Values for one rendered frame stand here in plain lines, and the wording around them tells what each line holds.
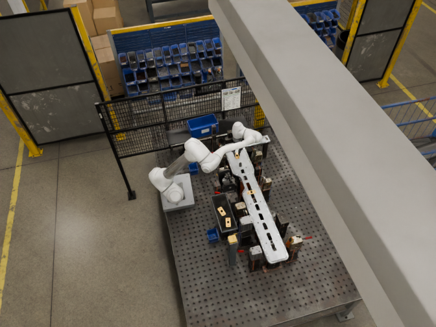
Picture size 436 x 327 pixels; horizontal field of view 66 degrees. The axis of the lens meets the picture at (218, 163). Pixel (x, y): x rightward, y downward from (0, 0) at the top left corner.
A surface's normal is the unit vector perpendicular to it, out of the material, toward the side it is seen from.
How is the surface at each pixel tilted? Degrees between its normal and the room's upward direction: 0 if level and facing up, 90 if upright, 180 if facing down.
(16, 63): 91
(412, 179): 0
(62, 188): 0
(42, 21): 89
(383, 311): 90
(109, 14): 0
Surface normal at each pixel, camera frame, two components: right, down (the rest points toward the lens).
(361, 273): -0.97, 0.21
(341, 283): -0.02, -0.64
